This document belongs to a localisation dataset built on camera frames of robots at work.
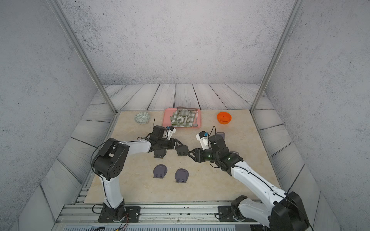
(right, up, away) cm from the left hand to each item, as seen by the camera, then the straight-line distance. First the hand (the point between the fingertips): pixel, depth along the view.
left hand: (182, 145), depth 94 cm
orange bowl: (+31, +18, +18) cm, 40 cm away
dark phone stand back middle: (0, -3, +1) cm, 4 cm away
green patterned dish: (-33, +18, +21) cm, 43 cm away
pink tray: (-13, +14, +21) cm, 28 cm away
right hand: (+5, -1, -18) cm, 19 cm away
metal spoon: (+10, +12, +17) cm, 23 cm away
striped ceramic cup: (+1, +19, +14) cm, 24 cm away
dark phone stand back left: (-15, -6, +2) cm, 16 cm away
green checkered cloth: (-7, +14, +17) cm, 23 cm away
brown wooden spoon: (+5, +26, +30) cm, 40 cm away
